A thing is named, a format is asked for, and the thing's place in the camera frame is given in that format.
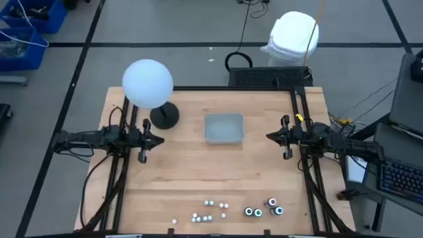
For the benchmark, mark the black perforated computer case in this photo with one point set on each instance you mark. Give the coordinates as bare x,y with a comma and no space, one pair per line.
264,76

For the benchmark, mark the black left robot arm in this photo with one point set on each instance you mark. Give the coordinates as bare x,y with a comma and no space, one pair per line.
86,139

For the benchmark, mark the large blue-tip colouring bottle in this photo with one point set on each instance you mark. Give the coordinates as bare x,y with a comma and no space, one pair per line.
278,210

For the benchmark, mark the blue plastic storage bin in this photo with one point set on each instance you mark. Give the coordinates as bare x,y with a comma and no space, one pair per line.
33,59
56,16

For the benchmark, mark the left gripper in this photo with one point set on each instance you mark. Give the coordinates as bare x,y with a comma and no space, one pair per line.
144,142

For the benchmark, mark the grey plastic bin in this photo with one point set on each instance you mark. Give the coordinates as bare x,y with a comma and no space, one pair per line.
224,129

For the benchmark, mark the black aluminium frame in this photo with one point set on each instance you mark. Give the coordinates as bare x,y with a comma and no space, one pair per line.
231,88

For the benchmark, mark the large purple-tip colouring bottle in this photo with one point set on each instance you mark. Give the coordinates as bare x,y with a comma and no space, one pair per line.
271,202

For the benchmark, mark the large green-tip colouring bottle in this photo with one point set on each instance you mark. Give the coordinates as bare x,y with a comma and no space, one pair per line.
257,213

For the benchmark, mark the white globe lamp black base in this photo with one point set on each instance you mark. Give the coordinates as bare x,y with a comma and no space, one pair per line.
147,82

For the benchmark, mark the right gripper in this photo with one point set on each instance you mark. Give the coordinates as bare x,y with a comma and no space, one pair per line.
291,137

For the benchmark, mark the large black-tip colouring bottle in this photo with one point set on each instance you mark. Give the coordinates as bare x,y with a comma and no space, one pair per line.
248,211

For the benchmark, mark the clear plastic bag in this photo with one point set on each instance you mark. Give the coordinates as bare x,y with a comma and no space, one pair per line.
13,49

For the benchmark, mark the black parts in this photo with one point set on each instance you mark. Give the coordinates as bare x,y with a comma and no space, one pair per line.
33,13

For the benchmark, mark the grey metal bar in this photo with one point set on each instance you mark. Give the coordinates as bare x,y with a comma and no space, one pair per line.
13,80

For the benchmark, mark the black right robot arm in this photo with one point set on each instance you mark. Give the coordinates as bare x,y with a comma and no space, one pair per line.
347,145

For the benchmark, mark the backlit black keyboard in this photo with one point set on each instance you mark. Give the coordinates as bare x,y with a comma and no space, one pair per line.
403,180

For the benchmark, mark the black clamp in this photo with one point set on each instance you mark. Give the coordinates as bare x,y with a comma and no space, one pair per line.
347,194

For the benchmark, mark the yellow tag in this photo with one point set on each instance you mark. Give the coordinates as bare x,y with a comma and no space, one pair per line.
299,116

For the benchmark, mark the grey desk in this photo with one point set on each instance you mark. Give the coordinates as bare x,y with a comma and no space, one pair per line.
409,105
396,145

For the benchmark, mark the white trash can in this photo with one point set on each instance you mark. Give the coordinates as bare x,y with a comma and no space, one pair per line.
291,33

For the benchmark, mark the black device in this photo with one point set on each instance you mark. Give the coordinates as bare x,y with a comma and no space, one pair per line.
418,66

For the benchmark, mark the white paper sheet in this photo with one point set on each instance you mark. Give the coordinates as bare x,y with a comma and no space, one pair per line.
356,172

